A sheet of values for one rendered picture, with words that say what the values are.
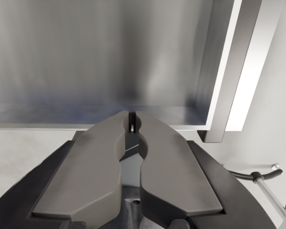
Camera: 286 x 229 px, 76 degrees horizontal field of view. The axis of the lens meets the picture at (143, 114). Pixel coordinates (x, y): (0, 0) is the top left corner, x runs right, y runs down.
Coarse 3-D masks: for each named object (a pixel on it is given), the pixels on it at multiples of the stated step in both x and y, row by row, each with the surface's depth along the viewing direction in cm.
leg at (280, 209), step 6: (258, 180) 128; (264, 186) 123; (264, 192) 121; (270, 192) 118; (270, 198) 116; (276, 198) 115; (276, 204) 111; (276, 210) 110; (282, 210) 107; (282, 216) 106
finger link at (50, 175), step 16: (64, 144) 9; (48, 160) 8; (32, 176) 7; (48, 176) 7; (16, 192) 6; (32, 192) 6; (0, 208) 6; (16, 208) 6; (32, 208) 6; (0, 224) 5; (16, 224) 6; (32, 224) 6; (48, 224) 6; (64, 224) 6
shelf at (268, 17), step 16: (272, 0) 13; (272, 16) 14; (256, 32) 14; (272, 32) 14; (256, 48) 15; (256, 64) 15; (240, 80) 16; (256, 80) 16; (240, 96) 17; (240, 112) 18; (0, 128) 17; (16, 128) 17; (32, 128) 17; (240, 128) 18
